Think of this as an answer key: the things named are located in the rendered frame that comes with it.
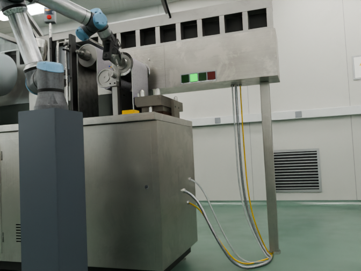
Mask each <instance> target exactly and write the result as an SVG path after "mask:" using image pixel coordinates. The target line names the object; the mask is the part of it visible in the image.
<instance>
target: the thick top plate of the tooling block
mask: <svg viewBox="0 0 361 271"><path fill-rule="evenodd" d="M171 100H173V99H171V98H169V97H166V96H163V95H151V96H141V97H136V107H137V108H148V107H149V106H152V107H156V106H165V107H167V108H171ZM179 111H180V112H183V103H181V102H179Z"/></svg>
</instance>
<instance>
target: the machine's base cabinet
mask: <svg viewBox="0 0 361 271"><path fill-rule="evenodd" d="M83 134H84V168H85V201H86V235H87V253H88V271H171V270H172V269H173V268H174V267H175V266H176V265H177V264H178V263H179V262H181V261H184V260H186V256H187V255H188V254H189V253H190V252H191V246H192V245H194V244H195V243H196V242H197V241H198V234H197V212H196V207H195V206H193V205H191V204H187V201H190V203H192V204H194V205H196V201H195V200H194V199H193V198H192V197H191V196H190V195H188V194H186V193H183V188H185V189H186V190H187V191H189V192H190V193H192V194H193V195H194V196H196V189H195V183H194V182H193V181H189V177H191V178H192V179H193V180H195V178H194V155H193V133H192V127H189V126H184V125H179V124H174V123H168V122H163V121H160V120H149V121H141V122H128V123H115V124H101V125H88V126H83ZM0 269H6V270H21V232H20V183H19V134H18V131H15V132H2V133H0Z"/></svg>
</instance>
